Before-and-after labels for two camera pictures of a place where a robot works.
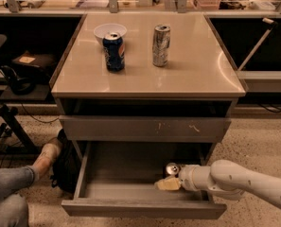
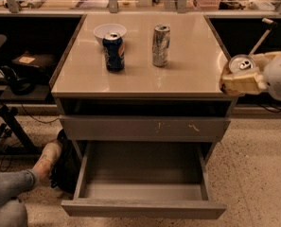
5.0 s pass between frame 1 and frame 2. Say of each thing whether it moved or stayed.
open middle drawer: stayed
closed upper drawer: stayed
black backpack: stayed
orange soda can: moved
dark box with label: stayed
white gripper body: moved
